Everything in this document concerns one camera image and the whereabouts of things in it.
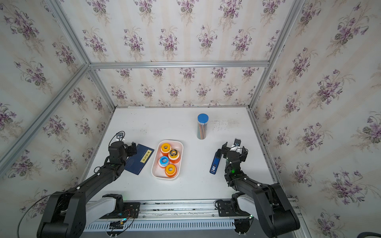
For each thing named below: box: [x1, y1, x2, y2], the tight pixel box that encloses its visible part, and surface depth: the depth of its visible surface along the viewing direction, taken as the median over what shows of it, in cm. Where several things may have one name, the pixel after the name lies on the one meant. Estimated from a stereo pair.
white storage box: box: [151, 139, 184, 180], surface depth 89 cm
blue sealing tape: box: [159, 155, 170, 167], surface depth 89 cm
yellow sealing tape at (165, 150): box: [160, 142, 172, 154], surface depth 92 cm
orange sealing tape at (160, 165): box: [157, 155, 170, 169], surface depth 88 cm
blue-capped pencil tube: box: [196, 113, 209, 140], surface depth 90 cm
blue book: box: [124, 143, 155, 176], surface depth 92 cm
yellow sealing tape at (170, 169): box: [165, 163, 177, 176], surface depth 86 cm
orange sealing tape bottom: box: [164, 163, 178, 178], surface depth 86 cm
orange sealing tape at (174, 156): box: [168, 148, 181, 165], surface depth 89 cm
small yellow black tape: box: [169, 148, 179, 159], surface depth 88 cm
